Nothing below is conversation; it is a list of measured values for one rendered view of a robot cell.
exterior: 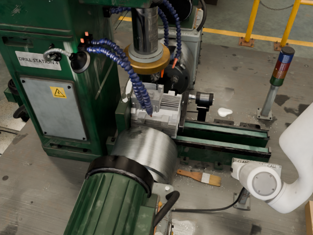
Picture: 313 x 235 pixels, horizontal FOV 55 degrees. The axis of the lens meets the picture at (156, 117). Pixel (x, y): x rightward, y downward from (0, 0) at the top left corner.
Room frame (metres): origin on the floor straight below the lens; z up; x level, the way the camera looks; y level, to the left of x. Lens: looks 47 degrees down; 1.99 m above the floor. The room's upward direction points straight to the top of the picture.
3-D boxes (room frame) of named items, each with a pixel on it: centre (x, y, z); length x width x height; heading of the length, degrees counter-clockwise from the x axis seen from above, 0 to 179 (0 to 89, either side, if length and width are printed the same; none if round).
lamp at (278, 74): (1.13, -0.59, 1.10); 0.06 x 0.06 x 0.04
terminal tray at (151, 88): (0.94, 0.04, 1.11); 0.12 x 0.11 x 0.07; 78
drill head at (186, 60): (1.26, -0.06, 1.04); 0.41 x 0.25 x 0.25; 169
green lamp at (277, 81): (1.13, -0.59, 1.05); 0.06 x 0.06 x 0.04
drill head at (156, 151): (0.59, 0.07, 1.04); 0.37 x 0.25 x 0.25; 169
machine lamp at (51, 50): (0.75, 0.27, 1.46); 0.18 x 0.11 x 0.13; 79
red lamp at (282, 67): (1.13, -0.59, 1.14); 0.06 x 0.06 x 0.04
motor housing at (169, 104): (0.93, 0.00, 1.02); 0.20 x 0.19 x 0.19; 78
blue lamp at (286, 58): (1.13, -0.59, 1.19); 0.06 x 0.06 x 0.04
